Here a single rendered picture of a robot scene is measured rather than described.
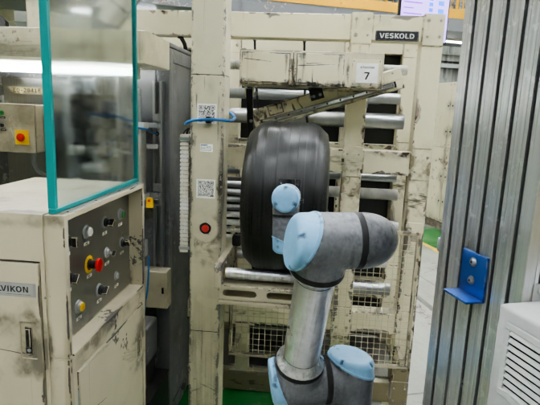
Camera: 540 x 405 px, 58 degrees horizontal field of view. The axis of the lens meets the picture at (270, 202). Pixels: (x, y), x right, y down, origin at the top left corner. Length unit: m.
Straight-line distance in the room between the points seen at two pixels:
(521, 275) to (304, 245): 0.38
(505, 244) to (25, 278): 1.07
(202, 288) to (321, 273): 1.12
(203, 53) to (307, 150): 0.54
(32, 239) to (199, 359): 1.08
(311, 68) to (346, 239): 1.28
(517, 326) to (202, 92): 1.39
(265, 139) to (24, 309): 0.95
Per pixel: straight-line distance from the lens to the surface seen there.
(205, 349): 2.14
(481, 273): 1.01
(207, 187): 1.92
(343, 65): 2.12
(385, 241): 0.97
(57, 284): 1.31
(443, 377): 1.17
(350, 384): 1.25
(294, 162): 1.70
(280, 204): 1.30
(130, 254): 1.80
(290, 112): 2.25
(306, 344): 1.12
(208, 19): 1.92
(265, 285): 1.91
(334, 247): 0.93
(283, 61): 2.13
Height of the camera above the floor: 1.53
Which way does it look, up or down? 11 degrees down
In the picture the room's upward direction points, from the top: 2 degrees clockwise
